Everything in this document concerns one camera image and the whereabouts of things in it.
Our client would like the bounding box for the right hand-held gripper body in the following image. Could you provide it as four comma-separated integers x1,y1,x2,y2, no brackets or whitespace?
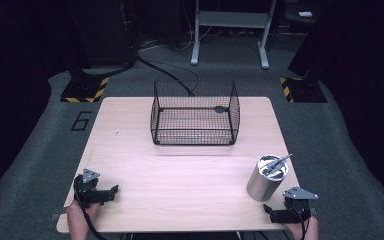
279,186,319,224

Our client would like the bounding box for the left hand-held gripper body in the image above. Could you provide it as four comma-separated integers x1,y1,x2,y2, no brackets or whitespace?
73,168,112,209

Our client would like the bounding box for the person's right hand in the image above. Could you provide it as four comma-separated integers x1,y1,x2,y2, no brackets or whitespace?
284,216,320,240

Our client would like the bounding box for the person's left hand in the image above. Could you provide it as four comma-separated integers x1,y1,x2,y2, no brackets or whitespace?
67,199,100,240

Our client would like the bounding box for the silver metal cup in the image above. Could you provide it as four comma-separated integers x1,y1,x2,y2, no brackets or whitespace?
246,153,290,202

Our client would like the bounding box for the thin metal utensil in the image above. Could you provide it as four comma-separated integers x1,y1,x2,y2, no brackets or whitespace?
266,153,294,171

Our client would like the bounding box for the black stand with striped base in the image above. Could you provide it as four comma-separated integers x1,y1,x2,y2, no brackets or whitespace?
279,63,328,104
60,0,110,104

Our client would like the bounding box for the dark curtain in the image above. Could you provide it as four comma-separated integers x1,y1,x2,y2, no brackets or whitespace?
0,0,53,208
288,0,384,224

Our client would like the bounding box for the white metal stand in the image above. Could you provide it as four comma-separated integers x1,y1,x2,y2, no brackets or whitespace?
190,0,278,70

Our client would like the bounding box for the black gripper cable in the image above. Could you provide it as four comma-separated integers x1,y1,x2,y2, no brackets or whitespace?
74,174,108,240
292,199,310,240

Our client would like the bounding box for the black wire mesh basket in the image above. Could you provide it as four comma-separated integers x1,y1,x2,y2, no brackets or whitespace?
150,80,241,146

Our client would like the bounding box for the thick black floor cable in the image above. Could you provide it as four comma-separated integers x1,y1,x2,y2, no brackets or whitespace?
135,54,196,98

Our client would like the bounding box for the thin black floor cable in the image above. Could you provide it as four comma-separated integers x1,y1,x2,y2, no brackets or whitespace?
161,61,200,93

